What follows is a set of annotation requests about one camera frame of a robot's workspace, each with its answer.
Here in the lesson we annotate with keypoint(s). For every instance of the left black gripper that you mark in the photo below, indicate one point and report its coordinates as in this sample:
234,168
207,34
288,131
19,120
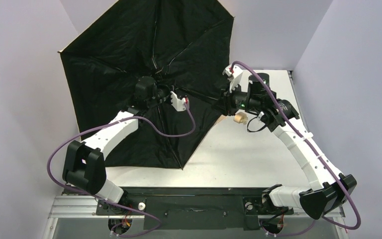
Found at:
166,93

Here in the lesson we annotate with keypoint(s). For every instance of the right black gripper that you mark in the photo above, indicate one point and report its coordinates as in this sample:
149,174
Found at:
226,101

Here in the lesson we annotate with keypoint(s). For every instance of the beige umbrella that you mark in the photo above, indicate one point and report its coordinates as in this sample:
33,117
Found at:
184,43

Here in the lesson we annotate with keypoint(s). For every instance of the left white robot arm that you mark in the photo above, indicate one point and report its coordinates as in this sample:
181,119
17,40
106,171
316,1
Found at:
84,165

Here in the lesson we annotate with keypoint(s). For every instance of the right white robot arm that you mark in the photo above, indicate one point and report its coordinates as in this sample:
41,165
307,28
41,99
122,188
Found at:
328,187

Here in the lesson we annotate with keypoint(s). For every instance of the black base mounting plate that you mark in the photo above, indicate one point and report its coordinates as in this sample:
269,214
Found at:
203,208

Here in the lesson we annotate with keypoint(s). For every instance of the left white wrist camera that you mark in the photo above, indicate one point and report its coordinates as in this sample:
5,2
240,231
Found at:
179,104

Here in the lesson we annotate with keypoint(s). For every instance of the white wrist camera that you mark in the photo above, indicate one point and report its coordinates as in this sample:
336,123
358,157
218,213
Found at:
179,104
234,75

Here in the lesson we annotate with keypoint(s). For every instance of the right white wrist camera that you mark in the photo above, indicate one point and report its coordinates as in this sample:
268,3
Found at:
234,75

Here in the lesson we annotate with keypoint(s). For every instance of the aluminium front rail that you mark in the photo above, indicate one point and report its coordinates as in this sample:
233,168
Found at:
86,206

